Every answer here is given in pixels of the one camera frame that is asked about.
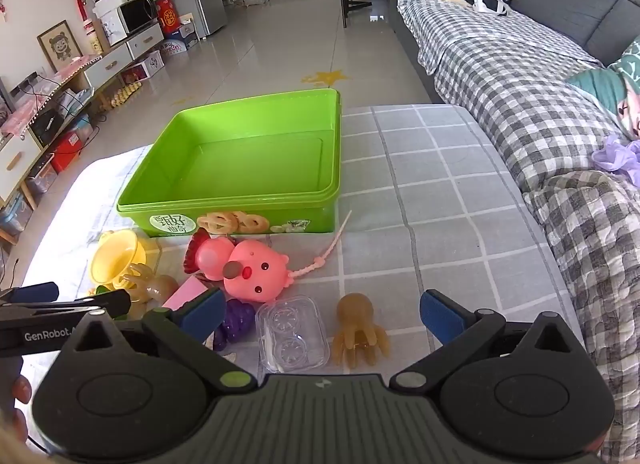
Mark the pink toy block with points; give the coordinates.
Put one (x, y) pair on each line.
(182, 294)

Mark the purple toy grapes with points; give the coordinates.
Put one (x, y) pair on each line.
(237, 319)

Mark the yellow toy cup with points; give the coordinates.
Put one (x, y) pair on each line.
(117, 254)

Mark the brown toy octopus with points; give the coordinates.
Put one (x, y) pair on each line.
(355, 314)
(160, 289)

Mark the red plastic toy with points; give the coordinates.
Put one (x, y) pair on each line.
(192, 256)

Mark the person's left hand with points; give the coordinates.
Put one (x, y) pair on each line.
(21, 389)

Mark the framed cartoon picture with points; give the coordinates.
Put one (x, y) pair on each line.
(60, 47)

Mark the green plush pillow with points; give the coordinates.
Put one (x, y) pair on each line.
(600, 89)

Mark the pink toy fruit half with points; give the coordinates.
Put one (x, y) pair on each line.
(212, 256)

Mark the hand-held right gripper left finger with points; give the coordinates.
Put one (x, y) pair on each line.
(207, 311)

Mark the white low cabinet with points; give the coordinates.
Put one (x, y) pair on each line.
(105, 64)

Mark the clear plastic lens case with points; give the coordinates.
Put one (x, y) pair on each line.
(292, 334)

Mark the toy corn cob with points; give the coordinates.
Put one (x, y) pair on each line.
(102, 289)

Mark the red storage box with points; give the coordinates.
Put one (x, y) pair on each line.
(67, 154)

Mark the yellow star floor sticker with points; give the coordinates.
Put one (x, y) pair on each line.
(325, 78)

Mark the clear storage box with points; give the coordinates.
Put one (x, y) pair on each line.
(42, 179)

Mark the red gift box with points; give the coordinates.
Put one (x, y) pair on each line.
(169, 17)

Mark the grey checked tablecloth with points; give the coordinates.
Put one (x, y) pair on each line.
(450, 194)

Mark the green plastic box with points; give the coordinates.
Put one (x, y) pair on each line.
(250, 164)

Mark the grey checked sofa blanket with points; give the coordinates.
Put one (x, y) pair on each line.
(500, 94)

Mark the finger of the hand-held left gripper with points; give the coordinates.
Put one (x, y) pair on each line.
(107, 301)
(35, 291)

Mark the white microwave oven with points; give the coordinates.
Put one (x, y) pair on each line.
(135, 14)

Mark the row of yellow floor toys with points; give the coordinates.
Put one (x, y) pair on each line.
(125, 94)

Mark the white printed carton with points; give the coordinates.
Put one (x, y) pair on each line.
(150, 64)

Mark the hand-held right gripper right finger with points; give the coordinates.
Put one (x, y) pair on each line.
(437, 316)

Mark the purple cloth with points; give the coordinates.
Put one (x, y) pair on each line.
(620, 157)

